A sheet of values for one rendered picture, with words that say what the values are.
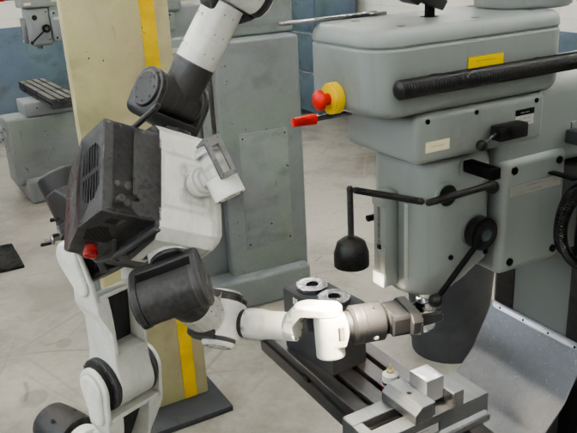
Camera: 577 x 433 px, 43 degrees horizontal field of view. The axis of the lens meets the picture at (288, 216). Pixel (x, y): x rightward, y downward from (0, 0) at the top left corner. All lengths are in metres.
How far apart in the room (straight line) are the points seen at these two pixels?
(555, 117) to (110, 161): 0.92
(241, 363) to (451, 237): 2.50
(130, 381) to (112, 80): 1.46
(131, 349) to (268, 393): 1.83
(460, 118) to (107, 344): 1.01
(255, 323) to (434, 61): 0.71
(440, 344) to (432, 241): 2.32
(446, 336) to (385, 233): 2.29
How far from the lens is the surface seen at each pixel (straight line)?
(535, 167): 1.64
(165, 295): 1.44
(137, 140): 1.51
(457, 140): 1.47
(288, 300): 2.10
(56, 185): 1.85
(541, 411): 1.97
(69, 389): 3.95
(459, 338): 3.82
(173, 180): 1.51
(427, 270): 1.56
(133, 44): 3.06
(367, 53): 1.34
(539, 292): 1.99
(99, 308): 1.82
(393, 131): 1.45
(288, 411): 3.55
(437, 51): 1.39
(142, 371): 1.96
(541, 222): 1.70
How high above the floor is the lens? 2.04
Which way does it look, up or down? 20 degrees down
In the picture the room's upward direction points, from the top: 3 degrees counter-clockwise
